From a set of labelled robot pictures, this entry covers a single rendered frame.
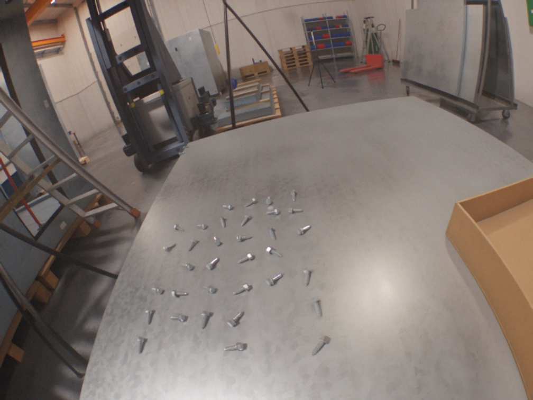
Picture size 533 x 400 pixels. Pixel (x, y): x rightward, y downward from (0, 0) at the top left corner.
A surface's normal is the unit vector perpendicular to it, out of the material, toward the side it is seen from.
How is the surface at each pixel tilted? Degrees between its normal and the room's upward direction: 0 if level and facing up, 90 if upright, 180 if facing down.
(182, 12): 90
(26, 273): 90
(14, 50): 90
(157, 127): 90
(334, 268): 0
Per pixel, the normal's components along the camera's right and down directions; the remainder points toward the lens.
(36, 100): 0.97, -0.19
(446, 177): -0.23, -0.79
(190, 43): 0.00, 0.58
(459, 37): -1.00, 0.05
